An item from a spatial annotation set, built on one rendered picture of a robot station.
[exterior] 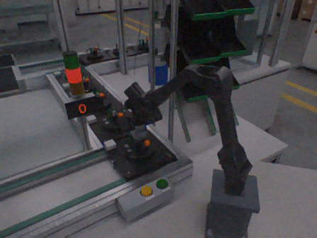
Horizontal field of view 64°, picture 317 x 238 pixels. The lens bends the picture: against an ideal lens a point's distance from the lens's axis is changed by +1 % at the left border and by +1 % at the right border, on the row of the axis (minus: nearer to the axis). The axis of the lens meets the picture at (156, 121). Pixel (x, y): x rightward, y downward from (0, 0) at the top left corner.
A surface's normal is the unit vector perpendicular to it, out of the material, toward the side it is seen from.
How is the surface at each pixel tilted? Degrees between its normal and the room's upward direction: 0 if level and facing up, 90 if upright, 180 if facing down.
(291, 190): 0
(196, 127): 45
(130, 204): 0
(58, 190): 0
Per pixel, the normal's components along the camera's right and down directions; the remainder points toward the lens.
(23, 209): 0.00, -0.84
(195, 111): 0.26, -0.23
